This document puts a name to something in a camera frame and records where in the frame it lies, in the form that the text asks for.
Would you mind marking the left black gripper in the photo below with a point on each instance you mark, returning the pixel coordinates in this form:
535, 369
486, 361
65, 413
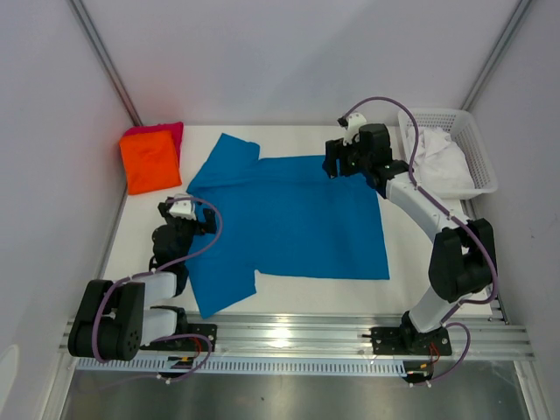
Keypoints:
200, 227

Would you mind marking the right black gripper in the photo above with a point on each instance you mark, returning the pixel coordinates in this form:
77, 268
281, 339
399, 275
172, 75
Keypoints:
335, 150

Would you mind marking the blue t shirt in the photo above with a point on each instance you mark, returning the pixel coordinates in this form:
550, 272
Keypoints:
282, 216

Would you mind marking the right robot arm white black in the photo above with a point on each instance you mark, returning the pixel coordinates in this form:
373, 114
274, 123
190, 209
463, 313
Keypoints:
462, 261

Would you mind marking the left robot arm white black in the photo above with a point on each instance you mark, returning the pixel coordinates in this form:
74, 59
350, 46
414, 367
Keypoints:
117, 319

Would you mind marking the folded orange t shirt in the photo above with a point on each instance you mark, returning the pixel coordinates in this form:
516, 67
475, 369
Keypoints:
150, 162

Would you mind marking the folded pink t shirt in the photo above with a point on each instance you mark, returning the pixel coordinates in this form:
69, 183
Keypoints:
176, 129

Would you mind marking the white t shirt in basket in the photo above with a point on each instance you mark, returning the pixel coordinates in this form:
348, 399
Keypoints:
440, 164

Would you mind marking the white plastic basket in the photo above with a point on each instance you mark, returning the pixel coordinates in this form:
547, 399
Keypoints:
465, 133

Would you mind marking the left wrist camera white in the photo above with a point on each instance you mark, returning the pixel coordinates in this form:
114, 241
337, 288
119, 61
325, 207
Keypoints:
179, 206

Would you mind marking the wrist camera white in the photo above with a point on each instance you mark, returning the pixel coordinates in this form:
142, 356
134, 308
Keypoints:
179, 206
351, 123

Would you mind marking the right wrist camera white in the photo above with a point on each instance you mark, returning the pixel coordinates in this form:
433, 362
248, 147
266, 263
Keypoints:
351, 123

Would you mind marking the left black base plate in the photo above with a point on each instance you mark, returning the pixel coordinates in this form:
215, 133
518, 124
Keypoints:
201, 334

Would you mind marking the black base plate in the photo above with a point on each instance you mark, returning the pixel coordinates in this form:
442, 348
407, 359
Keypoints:
389, 340
201, 334

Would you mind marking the aluminium mounting rail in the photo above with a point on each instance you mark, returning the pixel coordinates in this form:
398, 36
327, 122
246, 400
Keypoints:
342, 336

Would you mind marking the white slotted cable duct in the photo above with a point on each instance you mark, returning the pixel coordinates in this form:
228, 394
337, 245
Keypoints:
250, 366

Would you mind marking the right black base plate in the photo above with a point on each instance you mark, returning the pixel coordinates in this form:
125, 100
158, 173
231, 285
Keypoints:
389, 340

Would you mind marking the right aluminium corner post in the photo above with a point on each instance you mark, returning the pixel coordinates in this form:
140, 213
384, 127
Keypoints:
497, 53

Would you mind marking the aluminium corner post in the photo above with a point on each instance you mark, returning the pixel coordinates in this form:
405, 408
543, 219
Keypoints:
497, 53
101, 52

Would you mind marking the left aluminium corner post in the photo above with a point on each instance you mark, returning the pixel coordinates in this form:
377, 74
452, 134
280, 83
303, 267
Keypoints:
101, 52

